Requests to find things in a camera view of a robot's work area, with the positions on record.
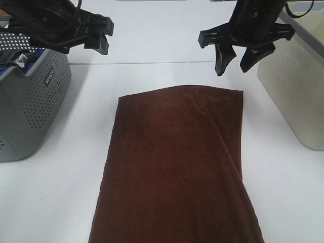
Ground grey perforated laundry basket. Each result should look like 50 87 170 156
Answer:
1 49 71 162

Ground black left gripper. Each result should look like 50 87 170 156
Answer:
1 1 113 55

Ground blue and grey clothes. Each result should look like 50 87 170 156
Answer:
1 49 45 75

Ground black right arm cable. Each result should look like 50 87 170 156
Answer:
285 0 316 19

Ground brown towel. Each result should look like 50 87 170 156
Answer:
89 85 264 242

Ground beige bin with grey rim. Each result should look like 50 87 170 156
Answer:
258 12 323 151

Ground wooden basket handle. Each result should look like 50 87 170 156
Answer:
0 9 8 16

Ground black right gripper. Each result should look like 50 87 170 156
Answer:
198 0 295 76

